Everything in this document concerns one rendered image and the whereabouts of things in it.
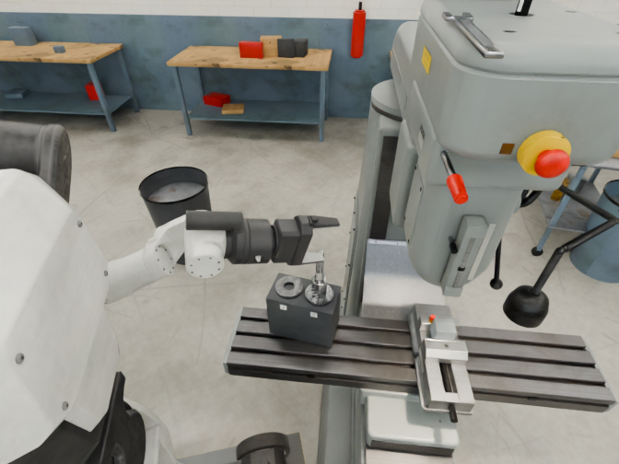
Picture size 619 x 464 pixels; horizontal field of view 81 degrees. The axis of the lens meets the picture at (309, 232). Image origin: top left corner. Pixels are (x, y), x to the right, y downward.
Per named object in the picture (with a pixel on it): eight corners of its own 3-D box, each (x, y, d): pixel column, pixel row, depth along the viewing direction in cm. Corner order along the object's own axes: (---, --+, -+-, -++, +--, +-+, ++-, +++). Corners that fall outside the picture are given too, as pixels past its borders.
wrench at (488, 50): (513, 60, 38) (516, 52, 37) (473, 59, 38) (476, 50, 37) (467, 17, 56) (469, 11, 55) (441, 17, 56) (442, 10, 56)
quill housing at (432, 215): (488, 295, 88) (543, 184, 67) (402, 288, 89) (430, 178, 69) (470, 244, 102) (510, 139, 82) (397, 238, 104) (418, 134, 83)
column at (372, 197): (415, 385, 206) (517, 123, 106) (335, 377, 209) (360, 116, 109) (407, 314, 244) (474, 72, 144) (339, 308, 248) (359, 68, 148)
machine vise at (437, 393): (473, 415, 104) (485, 398, 97) (421, 411, 105) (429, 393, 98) (449, 317, 131) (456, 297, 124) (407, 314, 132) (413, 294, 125)
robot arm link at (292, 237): (301, 279, 75) (244, 282, 70) (290, 246, 81) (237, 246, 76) (319, 237, 67) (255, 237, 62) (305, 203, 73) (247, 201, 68)
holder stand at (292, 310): (330, 349, 121) (332, 312, 108) (269, 333, 125) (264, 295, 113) (338, 320, 130) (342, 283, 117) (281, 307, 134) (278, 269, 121)
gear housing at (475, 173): (562, 194, 65) (589, 143, 58) (423, 187, 66) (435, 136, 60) (504, 120, 90) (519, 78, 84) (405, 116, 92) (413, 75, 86)
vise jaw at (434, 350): (466, 365, 109) (470, 357, 106) (424, 361, 110) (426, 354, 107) (461, 347, 113) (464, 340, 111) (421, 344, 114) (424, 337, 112)
